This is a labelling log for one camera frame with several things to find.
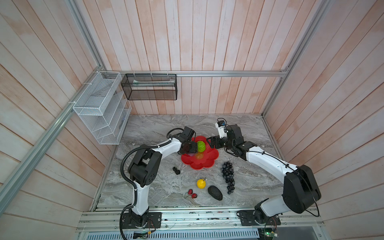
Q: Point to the black mulberries pair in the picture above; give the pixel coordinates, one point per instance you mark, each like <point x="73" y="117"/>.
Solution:
<point x="176" y="170"/>

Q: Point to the black grape bunch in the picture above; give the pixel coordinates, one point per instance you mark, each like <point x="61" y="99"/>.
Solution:
<point x="227" y="171"/>

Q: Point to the green bumpy custard apple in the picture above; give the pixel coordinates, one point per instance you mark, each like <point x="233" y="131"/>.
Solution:
<point x="201" y="145"/>

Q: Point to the aluminium front rail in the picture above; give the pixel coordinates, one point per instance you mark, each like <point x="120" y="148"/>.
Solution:
<point x="196" y="218"/>

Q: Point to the aluminium right frame bar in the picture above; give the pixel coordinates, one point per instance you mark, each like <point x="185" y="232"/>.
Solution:
<point x="319" y="14"/>

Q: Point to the aluminium frame bar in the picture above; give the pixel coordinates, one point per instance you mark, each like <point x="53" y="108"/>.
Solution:
<point x="30" y="161"/>
<point x="191" y="74"/>
<point x="319" y="14"/>

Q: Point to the red cherries pair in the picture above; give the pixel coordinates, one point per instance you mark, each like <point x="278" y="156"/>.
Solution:
<point x="190" y="194"/>

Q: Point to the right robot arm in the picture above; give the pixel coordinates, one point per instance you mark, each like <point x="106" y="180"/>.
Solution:
<point x="300" y="188"/>

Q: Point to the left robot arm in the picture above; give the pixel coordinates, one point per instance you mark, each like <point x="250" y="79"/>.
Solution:
<point x="140" y="166"/>

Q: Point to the red flower-shaped fruit bowl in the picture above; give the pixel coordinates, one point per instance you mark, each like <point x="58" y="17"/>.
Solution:
<point x="201" y="160"/>

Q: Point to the yellow lemon fruit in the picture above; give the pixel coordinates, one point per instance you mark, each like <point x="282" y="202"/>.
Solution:
<point x="201" y="183"/>

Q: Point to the aluminium back frame bar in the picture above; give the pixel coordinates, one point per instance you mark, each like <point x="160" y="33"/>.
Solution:
<point x="191" y="74"/>

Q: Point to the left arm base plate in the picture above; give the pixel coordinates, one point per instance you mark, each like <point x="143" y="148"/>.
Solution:
<point x="150" y="220"/>

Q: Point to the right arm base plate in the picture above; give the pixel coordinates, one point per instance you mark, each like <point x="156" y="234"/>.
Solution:
<point x="257" y="218"/>

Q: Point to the green circuit board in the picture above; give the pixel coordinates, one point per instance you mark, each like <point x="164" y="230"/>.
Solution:
<point x="141" y="235"/>

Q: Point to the black wire mesh basket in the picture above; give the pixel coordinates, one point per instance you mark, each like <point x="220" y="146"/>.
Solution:
<point x="150" y="87"/>

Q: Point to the aluminium left frame bar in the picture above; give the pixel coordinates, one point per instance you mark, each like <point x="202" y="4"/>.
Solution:
<point x="30" y="161"/>

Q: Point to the dark avocado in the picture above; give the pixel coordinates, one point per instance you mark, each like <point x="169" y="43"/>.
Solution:
<point x="215" y="193"/>

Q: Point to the white wire mesh shelf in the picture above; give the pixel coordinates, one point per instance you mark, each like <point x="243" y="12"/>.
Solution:
<point x="103" y="108"/>

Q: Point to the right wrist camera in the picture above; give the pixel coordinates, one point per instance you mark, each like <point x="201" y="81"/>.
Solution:
<point x="221" y="126"/>

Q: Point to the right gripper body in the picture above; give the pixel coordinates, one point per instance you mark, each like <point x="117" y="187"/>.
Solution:
<point x="229" y="145"/>

